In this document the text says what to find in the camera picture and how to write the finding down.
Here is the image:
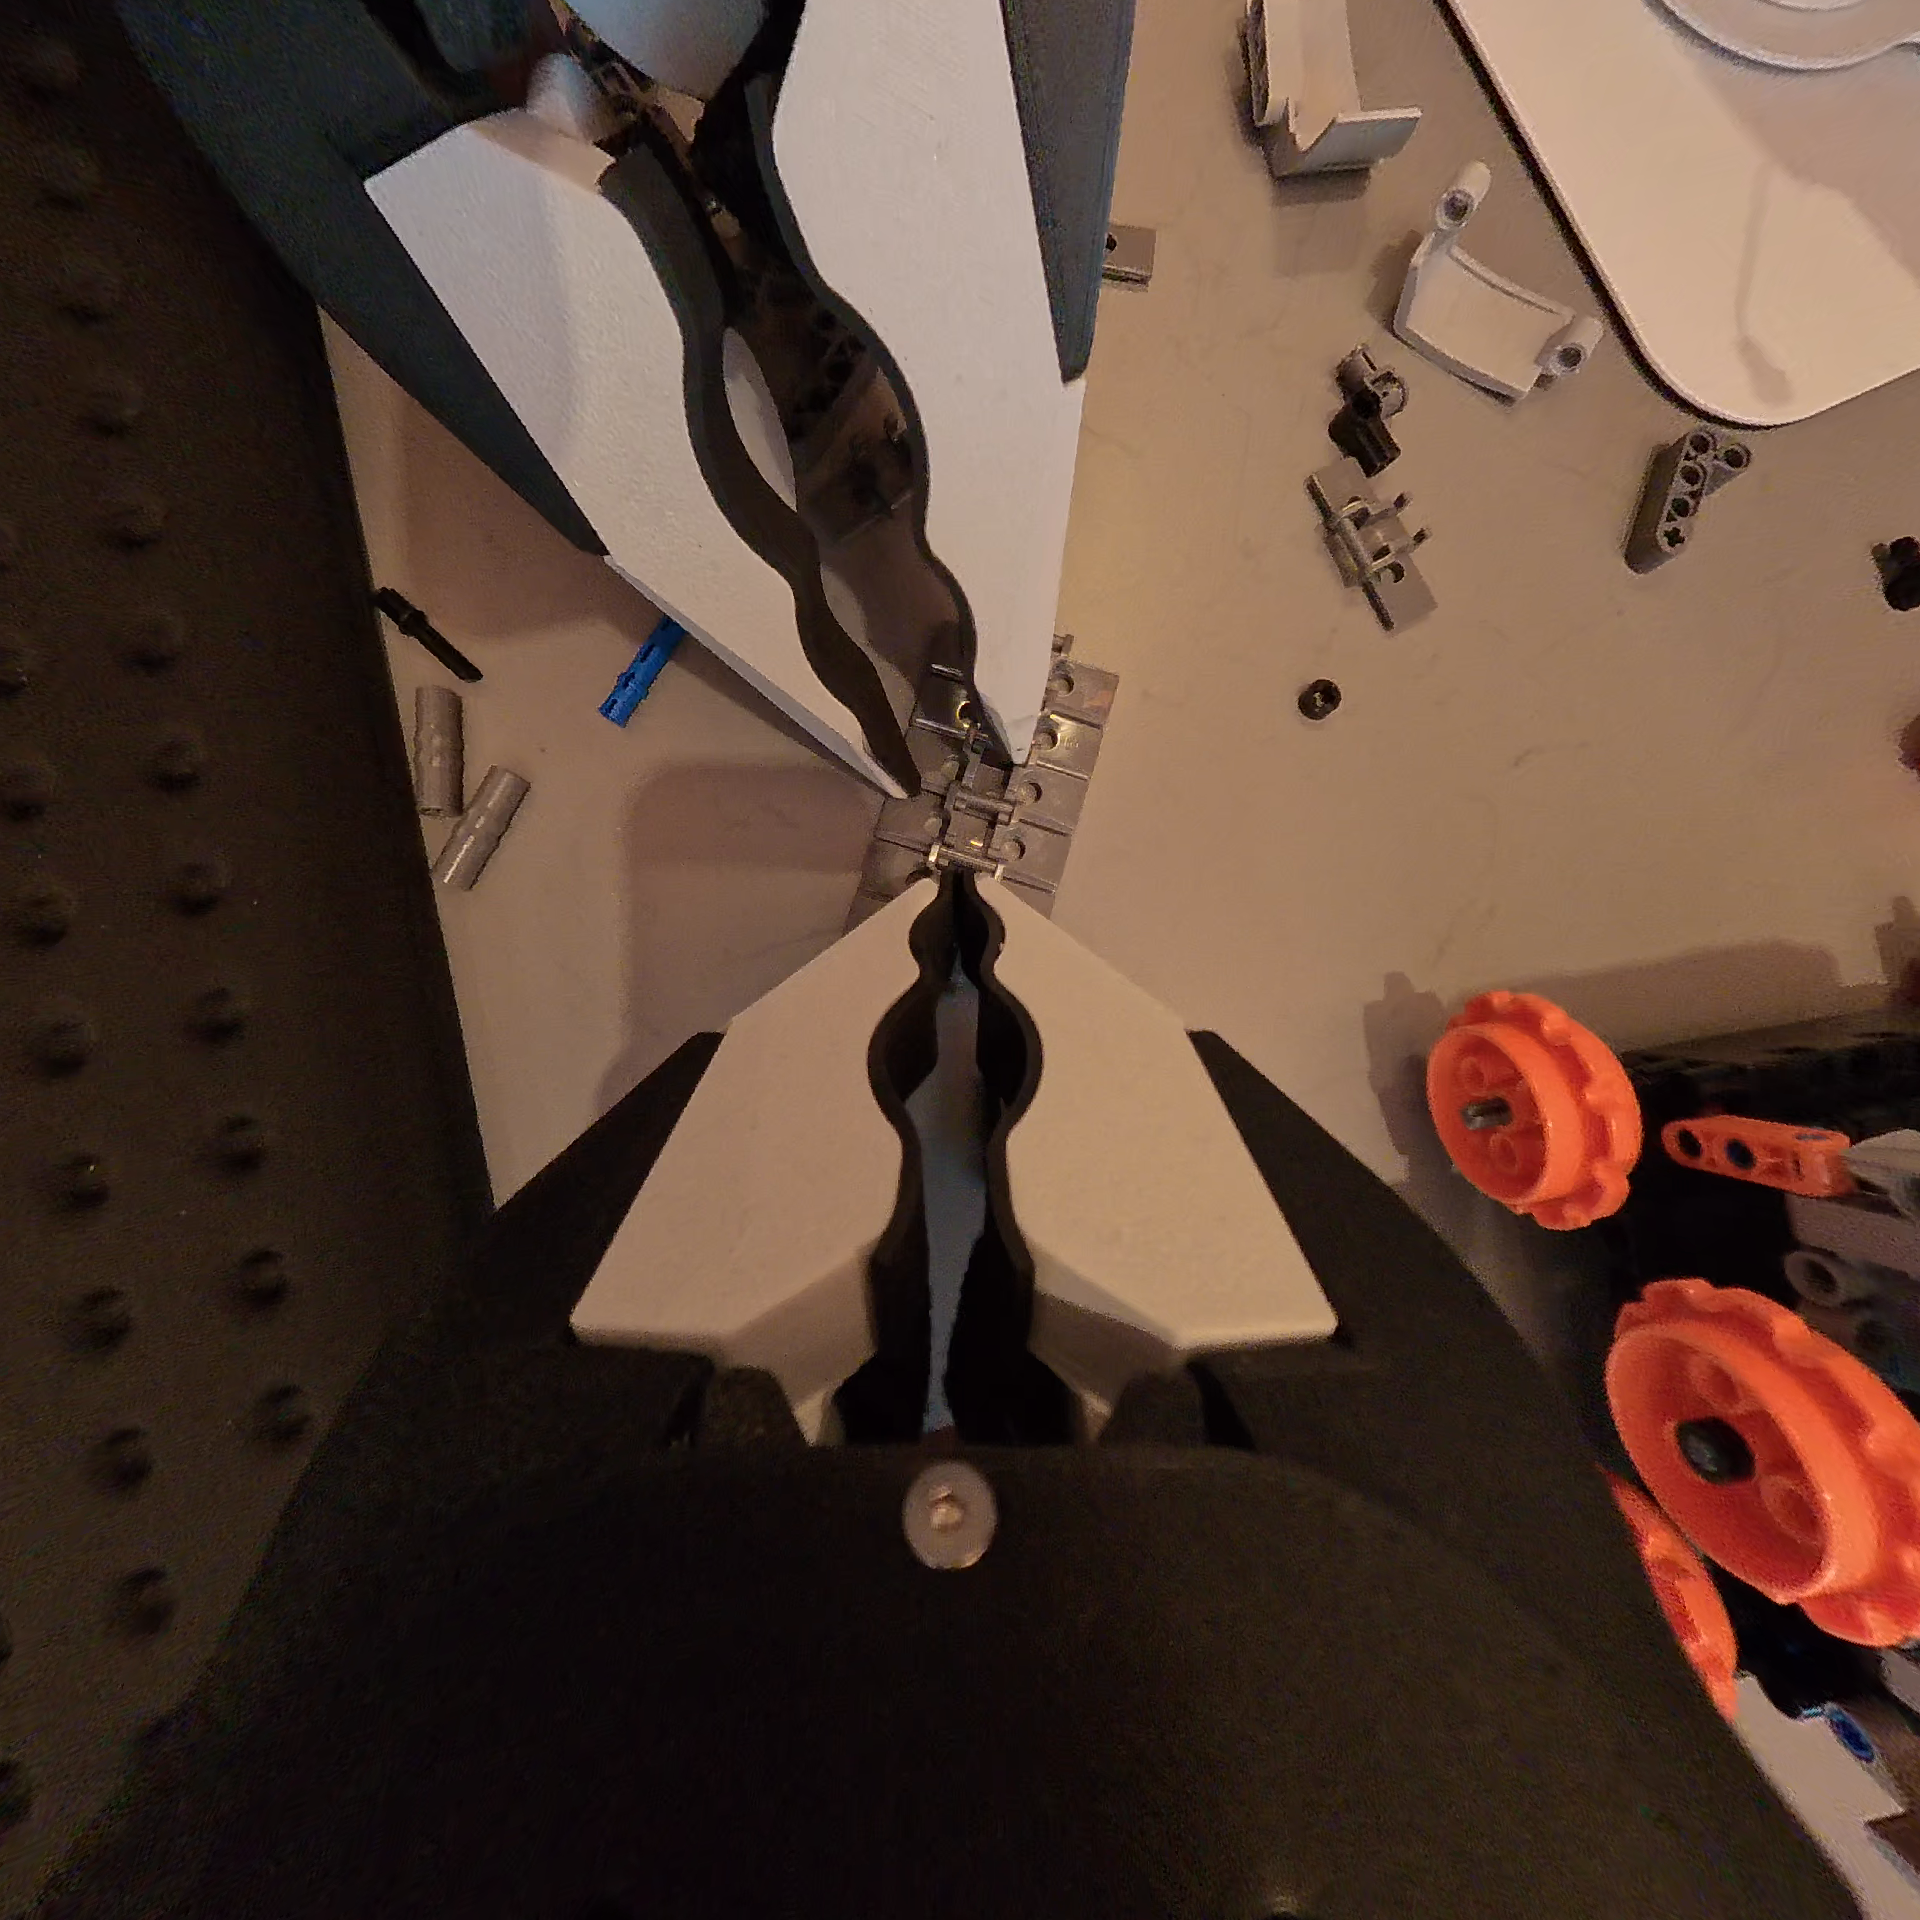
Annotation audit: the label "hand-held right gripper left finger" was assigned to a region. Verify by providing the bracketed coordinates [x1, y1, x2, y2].
[569, 887, 931, 1368]

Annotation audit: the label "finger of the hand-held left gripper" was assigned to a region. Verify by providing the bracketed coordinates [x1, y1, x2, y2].
[750, 0, 1098, 723]
[366, 120, 917, 798]

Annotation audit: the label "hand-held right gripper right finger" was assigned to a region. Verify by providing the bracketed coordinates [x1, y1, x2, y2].
[976, 887, 1343, 1368]

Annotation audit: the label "chain of joined grey connectors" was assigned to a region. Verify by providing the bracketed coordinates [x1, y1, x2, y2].
[856, 631, 1122, 912]

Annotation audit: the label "black grey toy robot vehicle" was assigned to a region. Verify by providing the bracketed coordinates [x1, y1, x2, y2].
[1619, 1021, 1920, 1920]

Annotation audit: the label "long black toy pin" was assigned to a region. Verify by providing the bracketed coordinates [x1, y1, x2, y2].
[375, 586, 482, 681]

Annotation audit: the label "small blue toy brick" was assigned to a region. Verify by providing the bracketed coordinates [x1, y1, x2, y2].
[597, 623, 684, 728]

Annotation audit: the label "orange toy gear wheel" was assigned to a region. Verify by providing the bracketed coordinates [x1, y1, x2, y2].
[1425, 991, 1646, 1233]
[1614, 1470, 1741, 1718]
[1606, 1276, 1920, 1652]

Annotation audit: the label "light grey toy block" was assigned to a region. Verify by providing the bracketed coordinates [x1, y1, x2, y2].
[1239, 0, 1424, 176]

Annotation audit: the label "dark grey small toy pieces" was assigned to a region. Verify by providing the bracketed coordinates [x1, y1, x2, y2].
[1308, 346, 1436, 633]

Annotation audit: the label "light grey angled toy piece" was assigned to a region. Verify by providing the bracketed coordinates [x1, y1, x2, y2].
[1389, 167, 1601, 403]

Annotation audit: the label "black dimpled mat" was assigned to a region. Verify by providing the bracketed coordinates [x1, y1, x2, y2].
[0, 0, 498, 1920]

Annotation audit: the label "dark grey toy beam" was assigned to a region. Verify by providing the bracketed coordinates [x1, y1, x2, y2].
[1623, 427, 1757, 576]

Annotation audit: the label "wooden book stand white base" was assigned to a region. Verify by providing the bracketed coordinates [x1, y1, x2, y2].
[1445, 0, 1920, 428]

